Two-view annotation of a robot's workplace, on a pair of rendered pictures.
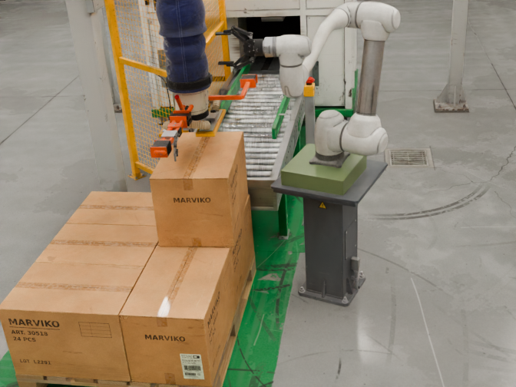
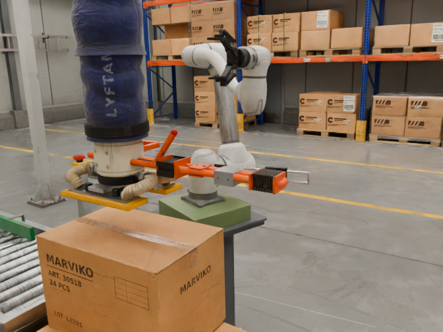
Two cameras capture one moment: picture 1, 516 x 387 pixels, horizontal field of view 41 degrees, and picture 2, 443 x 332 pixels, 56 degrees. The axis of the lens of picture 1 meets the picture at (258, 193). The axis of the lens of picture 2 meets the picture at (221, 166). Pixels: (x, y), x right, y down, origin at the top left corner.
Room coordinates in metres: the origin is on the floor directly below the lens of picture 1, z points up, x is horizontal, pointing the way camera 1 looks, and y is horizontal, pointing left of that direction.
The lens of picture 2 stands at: (2.47, 1.51, 1.57)
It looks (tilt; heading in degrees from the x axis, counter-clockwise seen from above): 14 degrees down; 294
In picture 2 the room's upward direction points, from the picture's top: 1 degrees counter-clockwise
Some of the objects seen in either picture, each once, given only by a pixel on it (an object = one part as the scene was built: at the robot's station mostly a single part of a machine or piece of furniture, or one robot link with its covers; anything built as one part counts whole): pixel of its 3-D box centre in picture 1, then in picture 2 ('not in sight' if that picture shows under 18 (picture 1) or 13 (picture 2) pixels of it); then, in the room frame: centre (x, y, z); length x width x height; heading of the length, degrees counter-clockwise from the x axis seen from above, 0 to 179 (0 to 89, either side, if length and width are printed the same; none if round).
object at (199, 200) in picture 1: (203, 186); (134, 278); (3.39, 0.30, 0.74); 0.60 x 0.40 x 0.40; 172
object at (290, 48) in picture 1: (294, 49); (256, 60); (3.05, -0.21, 1.57); 0.16 x 0.11 x 0.13; 81
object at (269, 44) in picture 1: (269, 47); (244, 58); (3.07, -0.10, 1.58); 0.09 x 0.06 x 0.09; 171
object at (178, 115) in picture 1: (180, 119); (173, 166); (3.15, 0.35, 1.24); 0.10 x 0.08 x 0.06; 81
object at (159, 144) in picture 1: (160, 148); (267, 180); (2.81, 0.41, 1.23); 0.08 x 0.07 x 0.05; 171
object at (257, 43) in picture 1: (253, 47); (235, 58); (3.08, -0.03, 1.58); 0.09 x 0.07 x 0.08; 81
